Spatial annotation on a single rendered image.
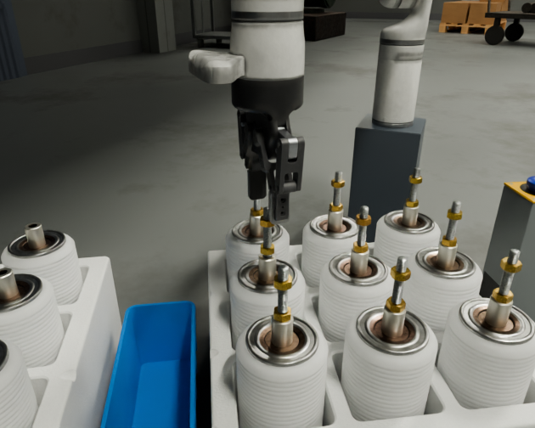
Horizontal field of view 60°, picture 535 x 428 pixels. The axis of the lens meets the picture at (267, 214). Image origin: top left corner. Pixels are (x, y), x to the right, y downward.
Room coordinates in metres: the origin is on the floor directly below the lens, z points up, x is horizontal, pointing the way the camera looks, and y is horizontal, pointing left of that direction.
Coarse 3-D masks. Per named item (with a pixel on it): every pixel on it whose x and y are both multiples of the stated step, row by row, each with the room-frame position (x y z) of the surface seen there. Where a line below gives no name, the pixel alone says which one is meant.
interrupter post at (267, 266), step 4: (260, 256) 0.48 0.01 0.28; (272, 256) 0.48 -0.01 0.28; (260, 260) 0.48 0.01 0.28; (264, 260) 0.48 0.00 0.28; (268, 260) 0.48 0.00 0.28; (272, 260) 0.48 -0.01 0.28; (260, 264) 0.48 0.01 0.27; (264, 264) 0.48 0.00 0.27; (268, 264) 0.47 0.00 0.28; (272, 264) 0.48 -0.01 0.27; (260, 268) 0.48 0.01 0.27; (264, 268) 0.48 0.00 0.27; (268, 268) 0.47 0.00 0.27; (272, 268) 0.48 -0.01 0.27; (260, 272) 0.48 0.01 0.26; (264, 272) 0.48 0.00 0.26; (268, 272) 0.47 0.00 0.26; (272, 272) 0.48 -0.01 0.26; (260, 276) 0.48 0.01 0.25; (264, 276) 0.48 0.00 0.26; (268, 276) 0.47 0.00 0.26; (272, 276) 0.48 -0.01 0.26; (264, 280) 0.48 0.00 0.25; (268, 280) 0.47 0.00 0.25
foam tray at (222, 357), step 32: (224, 256) 0.65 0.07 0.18; (224, 288) 0.56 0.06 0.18; (224, 320) 0.49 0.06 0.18; (224, 352) 0.43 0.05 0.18; (224, 384) 0.38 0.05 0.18; (224, 416) 0.33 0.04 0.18; (416, 416) 0.33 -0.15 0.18; (448, 416) 0.33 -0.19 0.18; (480, 416) 0.33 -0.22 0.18; (512, 416) 0.33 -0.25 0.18
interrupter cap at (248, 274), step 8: (248, 264) 0.51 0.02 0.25; (256, 264) 0.51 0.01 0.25; (280, 264) 0.51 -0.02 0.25; (288, 264) 0.51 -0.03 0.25; (240, 272) 0.49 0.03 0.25; (248, 272) 0.49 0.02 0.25; (256, 272) 0.50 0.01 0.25; (296, 272) 0.49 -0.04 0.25; (240, 280) 0.47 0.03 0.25; (248, 280) 0.47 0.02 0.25; (256, 280) 0.48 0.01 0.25; (272, 280) 0.48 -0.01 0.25; (296, 280) 0.48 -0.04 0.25; (248, 288) 0.46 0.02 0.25; (256, 288) 0.46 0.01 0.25; (264, 288) 0.46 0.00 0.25; (272, 288) 0.46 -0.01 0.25
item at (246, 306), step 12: (300, 276) 0.49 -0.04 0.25; (240, 288) 0.46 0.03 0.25; (300, 288) 0.47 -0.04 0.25; (240, 300) 0.45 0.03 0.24; (252, 300) 0.44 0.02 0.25; (264, 300) 0.44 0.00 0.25; (276, 300) 0.44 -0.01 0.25; (288, 300) 0.45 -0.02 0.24; (300, 300) 0.46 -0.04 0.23; (240, 312) 0.45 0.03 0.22; (252, 312) 0.44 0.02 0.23; (264, 312) 0.44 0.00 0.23; (300, 312) 0.46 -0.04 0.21; (240, 324) 0.45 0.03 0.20
